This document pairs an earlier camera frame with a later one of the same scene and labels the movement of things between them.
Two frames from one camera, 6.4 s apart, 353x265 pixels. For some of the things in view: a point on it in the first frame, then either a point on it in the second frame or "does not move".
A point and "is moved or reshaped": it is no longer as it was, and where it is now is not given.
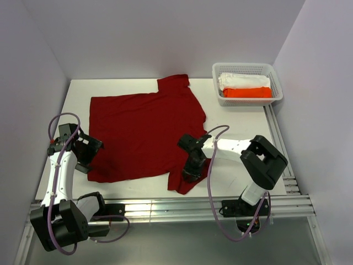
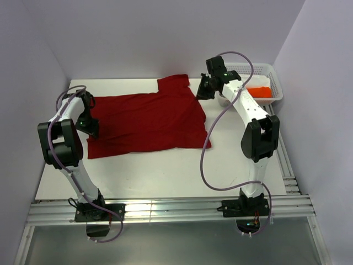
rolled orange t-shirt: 247,92 does not move
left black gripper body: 89,150 → 86,123
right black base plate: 238,208 does not move
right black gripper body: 192,163 → 206,90
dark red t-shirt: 139,134 is moved or reshaped
